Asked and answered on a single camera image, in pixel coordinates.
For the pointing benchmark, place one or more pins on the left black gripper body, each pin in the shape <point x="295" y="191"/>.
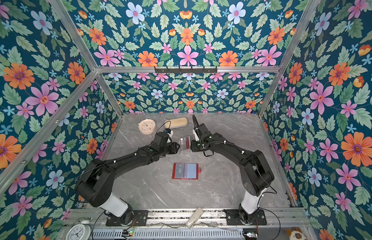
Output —
<point x="171" y="148"/>

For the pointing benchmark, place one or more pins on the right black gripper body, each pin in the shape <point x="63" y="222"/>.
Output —
<point x="196" y="146"/>

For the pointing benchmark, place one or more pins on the dark grey credit card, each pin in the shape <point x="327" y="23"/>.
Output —
<point x="179" y="171"/>

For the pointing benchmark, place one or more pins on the red card holder wallet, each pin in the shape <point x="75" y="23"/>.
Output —
<point x="192" y="171"/>

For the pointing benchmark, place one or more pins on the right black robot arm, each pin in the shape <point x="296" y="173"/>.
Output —
<point x="256" y="173"/>

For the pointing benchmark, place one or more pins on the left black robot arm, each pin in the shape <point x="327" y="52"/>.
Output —
<point x="95" y="184"/>

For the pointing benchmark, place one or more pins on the pink round clock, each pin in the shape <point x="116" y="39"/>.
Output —
<point x="147" y="126"/>

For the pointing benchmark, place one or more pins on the white remote control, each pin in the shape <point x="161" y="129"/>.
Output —
<point x="196" y="216"/>

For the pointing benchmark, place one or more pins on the white alarm clock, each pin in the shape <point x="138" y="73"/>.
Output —
<point x="79" y="232"/>

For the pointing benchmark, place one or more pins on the plush toy animal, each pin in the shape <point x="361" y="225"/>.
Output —
<point x="296" y="234"/>

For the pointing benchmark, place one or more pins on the black hook rail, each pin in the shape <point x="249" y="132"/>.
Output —
<point x="184" y="70"/>

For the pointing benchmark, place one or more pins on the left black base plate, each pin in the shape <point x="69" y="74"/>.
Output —
<point x="138" y="218"/>

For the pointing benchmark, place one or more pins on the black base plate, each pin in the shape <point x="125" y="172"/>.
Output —
<point x="138" y="218"/>
<point x="237" y="217"/>

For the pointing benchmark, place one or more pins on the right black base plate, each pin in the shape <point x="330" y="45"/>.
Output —
<point x="237" y="217"/>

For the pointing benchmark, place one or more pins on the white perforated cable duct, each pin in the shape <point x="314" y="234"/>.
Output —
<point x="167" y="234"/>

